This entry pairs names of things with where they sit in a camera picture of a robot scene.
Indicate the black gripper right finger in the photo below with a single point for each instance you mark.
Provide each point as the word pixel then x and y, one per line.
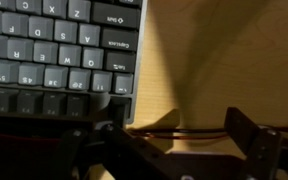
pixel 264 150

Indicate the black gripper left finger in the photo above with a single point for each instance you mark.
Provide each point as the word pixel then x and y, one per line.
pixel 124 150

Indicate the grey mechanical keyboard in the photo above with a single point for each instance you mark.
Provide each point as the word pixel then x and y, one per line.
pixel 64 33

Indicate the black desk mat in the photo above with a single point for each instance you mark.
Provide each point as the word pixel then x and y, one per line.
pixel 17 128

